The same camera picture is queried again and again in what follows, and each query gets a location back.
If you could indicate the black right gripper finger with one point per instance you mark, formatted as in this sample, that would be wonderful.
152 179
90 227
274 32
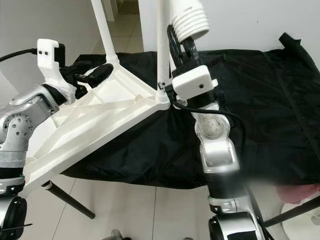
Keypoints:
175 50
191 51

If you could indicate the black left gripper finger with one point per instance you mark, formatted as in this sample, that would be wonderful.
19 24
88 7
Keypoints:
101 75
83 67

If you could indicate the white plastic table leg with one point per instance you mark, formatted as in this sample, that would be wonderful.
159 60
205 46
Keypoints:
163 50
105 32
191 20

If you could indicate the white plastic children table top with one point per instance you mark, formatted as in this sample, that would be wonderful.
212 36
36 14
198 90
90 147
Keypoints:
105 120

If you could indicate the black fabric table cover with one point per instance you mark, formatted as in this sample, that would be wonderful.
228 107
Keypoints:
270 140

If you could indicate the black metal table leg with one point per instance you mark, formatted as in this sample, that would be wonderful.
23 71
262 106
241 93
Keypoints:
72 201
292 214

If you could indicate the pink plastic object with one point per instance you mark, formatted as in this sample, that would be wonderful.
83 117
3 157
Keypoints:
300 193

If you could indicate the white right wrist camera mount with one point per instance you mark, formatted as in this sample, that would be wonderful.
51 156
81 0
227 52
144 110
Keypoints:
195 82

